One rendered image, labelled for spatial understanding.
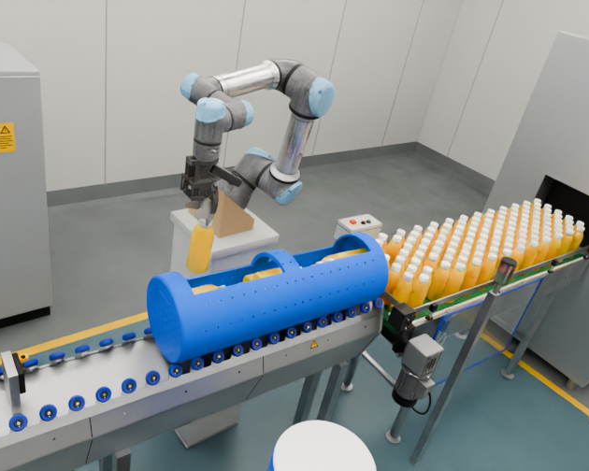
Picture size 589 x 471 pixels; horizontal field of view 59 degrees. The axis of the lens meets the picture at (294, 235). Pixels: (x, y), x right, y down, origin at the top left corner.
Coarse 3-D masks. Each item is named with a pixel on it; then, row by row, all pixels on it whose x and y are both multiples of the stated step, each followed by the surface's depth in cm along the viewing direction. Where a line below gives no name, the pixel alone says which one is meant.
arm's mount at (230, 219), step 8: (224, 200) 193; (192, 208) 211; (224, 208) 196; (232, 208) 198; (240, 208) 201; (216, 216) 199; (224, 216) 198; (232, 216) 200; (240, 216) 204; (248, 216) 206; (216, 224) 201; (224, 224) 200; (232, 224) 203; (240, 224) 206; (248, 224) 209; (216, 232) 202; (224, 232) 202; (232, 232) 205; (240, 232) 208
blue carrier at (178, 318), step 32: (256, 256) 192; (288, 256) 184; (320, 256) 217; (352, 256) 195; (384, 256) 203; (160, 288) 163; (224, 288) 164; (256, 288) 170; (288, 288) 176; (320, 288) 184; (352, 288) 193; (384, 288) 206; (160, 320) 167; (192, 320) 155; (224, 320) 162; (256, 320) 170; (288, 320) 180; (192, 352) 160
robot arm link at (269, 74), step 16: (272, 64) 169; (288, 64) 172; (192, 80) 147; (208, 80) 148; (224, 80) 152; (240, 80) 157; (256, 80) 163; (272, 80) 169; (192, 96) 147; (208, 96) 144
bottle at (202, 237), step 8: (192, 232) 156; (200, 232) 154; (208, 232) 155; (192, 240) 156; (200, 240) 155; (208, 240) 156; (192, 248) 157; (200, 248) 156; (208, 248) 158; (192, 256) 159; (200, 256) 158; (208, 256) 160; (192, 264) 160; (200, 264) 160; (200, 272) 162
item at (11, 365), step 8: (8, 352) 144; (16, 352) 145; (8, 360) 141; (16, 360) 143; (8, 368) 139; (16, 368) 140; (8, 376) 137; (16, 376) 138; (8, 384) 138; (16, 384) 139; (24, 384) 141; (8, 392) 142; (16, 392) 140; (8, 400) 145; (16, 400) 142; (16, 408) 143
